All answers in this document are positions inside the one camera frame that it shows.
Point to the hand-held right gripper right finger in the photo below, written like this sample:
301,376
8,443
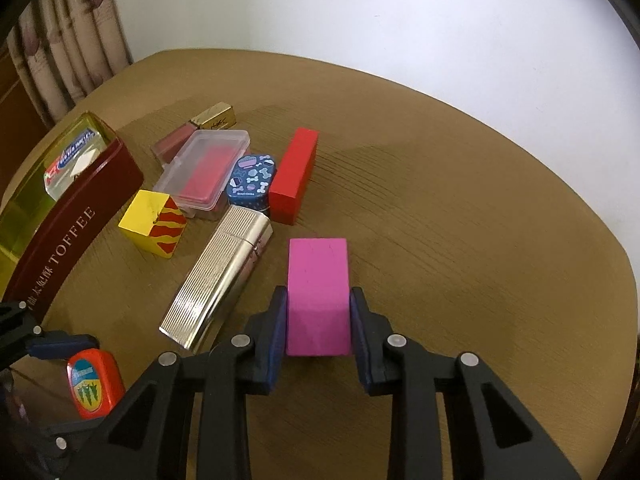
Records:
359,345

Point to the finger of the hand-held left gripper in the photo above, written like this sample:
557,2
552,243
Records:
65,347
60,442

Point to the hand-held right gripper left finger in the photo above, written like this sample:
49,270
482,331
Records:
276,345

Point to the orange block with label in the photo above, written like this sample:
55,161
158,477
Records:
92,385

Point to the pink wooden block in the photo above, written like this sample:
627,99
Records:
316,290

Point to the silver ribbed metal case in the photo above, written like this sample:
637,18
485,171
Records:
220,270

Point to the dark red toffee tin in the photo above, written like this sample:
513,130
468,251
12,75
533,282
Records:
70,245

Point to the yellow block with red stripes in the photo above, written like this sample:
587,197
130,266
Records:
150,222

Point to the blue bone-print tin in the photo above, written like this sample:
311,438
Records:
252,182

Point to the red wooden block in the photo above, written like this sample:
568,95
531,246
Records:
295,175

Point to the clear plastic box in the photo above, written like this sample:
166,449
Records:
202,175

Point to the blue and red card pack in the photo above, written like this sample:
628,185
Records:
75,160

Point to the brown wooden door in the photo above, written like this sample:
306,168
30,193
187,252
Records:
20,125

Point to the mauve lipstick box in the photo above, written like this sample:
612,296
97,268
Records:
170,142

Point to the gold lipstick tube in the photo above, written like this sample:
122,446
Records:
215,116

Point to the beige patterned curtain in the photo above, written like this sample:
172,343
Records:
75,45

